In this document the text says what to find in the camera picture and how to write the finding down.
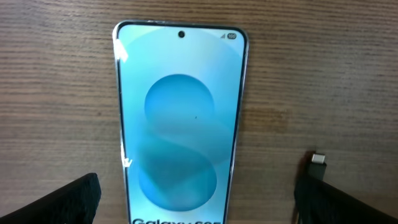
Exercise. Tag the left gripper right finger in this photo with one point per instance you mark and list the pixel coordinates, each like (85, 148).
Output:
(319, 202)

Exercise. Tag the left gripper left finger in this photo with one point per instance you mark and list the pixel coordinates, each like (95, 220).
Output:
(74, 203)

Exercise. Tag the blue Galaxy smartphone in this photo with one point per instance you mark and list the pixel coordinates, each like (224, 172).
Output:
(180, 91)

